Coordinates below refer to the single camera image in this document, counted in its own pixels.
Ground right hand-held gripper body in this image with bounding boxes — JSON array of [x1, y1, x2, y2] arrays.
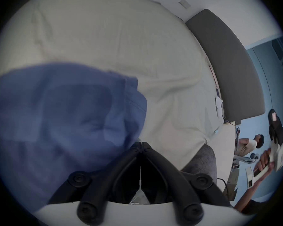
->
[[246, 123, 283, 188]]

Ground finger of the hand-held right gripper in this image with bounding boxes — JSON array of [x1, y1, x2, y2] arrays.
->
[[268, 109, 283, 145]]

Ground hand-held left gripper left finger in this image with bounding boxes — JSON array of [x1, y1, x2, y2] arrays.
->
[[48, 141, 142, 221]]

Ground black cable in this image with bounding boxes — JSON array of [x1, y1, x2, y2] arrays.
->
[[222, 116, 237, 126]]

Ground blue shirt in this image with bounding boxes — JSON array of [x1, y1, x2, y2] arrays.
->
[[0, 62, 148, 212]]

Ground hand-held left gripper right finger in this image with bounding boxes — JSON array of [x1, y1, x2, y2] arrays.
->
[[141, 141, 231, 223]]

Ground grey padded headboard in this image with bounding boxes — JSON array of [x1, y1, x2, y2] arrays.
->
[[185, 8, 266, 125]]

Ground person's right forearm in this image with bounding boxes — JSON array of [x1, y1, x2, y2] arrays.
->
[[234, 180, 262, 213]]

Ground person's legs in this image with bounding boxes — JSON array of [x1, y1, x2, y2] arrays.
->
[[180, 144, 218, 183]]

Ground bed with beige sheet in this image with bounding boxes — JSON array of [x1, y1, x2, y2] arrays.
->
[[0, 0, 237, 218]]

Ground office chair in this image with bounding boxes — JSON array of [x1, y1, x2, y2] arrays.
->
[[233, 153, 260, 166]]

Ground brown carton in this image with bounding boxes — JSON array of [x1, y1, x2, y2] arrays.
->
[[224, 168, 240, 201]]

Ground person's right hand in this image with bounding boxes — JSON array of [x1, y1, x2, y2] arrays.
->
[[253, 148, 275, 186]]

